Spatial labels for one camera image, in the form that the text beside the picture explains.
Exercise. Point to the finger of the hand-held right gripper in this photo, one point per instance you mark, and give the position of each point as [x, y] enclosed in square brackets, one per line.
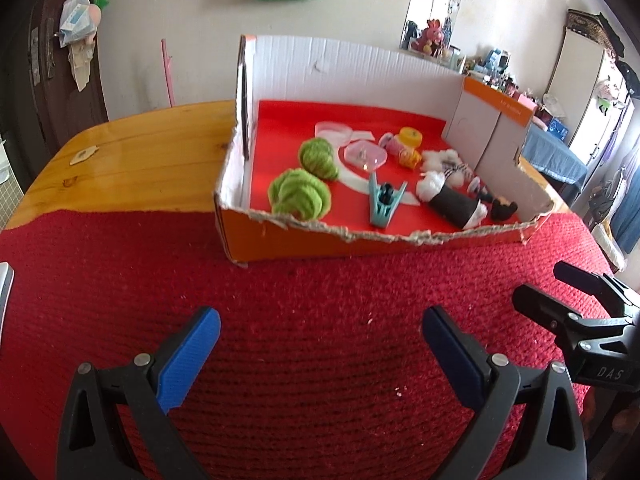
[537, 302]
[580, 275]

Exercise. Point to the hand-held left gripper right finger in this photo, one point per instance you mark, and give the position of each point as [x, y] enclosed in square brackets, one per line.
[450, 350]

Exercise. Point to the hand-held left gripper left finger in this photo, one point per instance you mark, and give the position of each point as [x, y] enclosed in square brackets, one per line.
[190, 355]

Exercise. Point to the black white fluffy pouch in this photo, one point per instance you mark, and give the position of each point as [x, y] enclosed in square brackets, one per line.
[455, 205]

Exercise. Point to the teal clothes peg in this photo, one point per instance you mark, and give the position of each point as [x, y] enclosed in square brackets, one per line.
[377, 215]

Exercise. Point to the white fluffy striped-bow clip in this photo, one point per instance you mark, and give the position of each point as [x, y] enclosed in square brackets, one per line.
[440, 160]

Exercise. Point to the small yellow orange toy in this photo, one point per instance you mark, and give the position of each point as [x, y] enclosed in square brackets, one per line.
[410, 157]

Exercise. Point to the green yarn scrunchie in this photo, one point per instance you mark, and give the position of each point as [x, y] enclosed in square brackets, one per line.
[300, 195]
[317, 157]

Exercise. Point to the yellow round lid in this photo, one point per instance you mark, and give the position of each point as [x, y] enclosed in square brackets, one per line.
[411, 136]

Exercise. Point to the clear square plastic case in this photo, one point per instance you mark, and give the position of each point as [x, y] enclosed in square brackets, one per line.
[365, 155]

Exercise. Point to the small pink trinket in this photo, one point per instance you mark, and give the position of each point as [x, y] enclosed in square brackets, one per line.
[389, 142]

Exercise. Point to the clear round lid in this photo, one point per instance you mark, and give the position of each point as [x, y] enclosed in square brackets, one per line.
[332, 130]

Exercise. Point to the orange white cardboard box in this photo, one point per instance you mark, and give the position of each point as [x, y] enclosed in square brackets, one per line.
[290, 125]

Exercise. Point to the person's right hand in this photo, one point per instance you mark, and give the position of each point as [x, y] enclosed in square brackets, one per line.
[625, 415]

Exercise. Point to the hanging clothes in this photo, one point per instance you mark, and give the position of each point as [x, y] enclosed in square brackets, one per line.
[620, 210]

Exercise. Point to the red woven mat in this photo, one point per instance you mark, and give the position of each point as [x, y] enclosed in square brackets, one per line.
[300, 310]

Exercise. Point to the blue cloth covered table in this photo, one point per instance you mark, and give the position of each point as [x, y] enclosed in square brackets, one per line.
[555, 155]

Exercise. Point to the white wardrobe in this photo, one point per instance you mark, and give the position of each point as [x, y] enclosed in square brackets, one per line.
[575, 85]

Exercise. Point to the white device with round button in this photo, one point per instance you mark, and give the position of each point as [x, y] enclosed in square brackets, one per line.
[5, 290]

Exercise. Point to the black hanging bag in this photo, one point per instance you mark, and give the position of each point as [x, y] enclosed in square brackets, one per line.
[627, 77]

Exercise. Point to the row of bottles and boxes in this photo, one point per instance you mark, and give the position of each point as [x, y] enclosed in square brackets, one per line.
[500, 70]

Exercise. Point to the small wooden tag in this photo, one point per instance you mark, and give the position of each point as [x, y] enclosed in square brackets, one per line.
[84, 155]

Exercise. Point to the dark patterned bag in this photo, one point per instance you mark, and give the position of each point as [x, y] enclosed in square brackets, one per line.
[590, 25]

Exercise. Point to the pink stick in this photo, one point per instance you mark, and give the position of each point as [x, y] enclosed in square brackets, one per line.
[167, 75]

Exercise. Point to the dark wooden door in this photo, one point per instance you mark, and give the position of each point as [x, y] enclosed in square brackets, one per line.
[50, 110]

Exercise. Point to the pink stuffed animal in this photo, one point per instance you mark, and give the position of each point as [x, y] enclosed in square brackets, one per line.
[432, 32]

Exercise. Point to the beige hanging paper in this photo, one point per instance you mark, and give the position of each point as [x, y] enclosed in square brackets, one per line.
[80, 67]

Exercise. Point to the door lock plate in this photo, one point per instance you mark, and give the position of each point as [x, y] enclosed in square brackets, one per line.
[42, 55]

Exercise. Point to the clear blue-print plastic bag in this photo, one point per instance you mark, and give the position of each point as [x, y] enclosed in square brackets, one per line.
[75, 17]

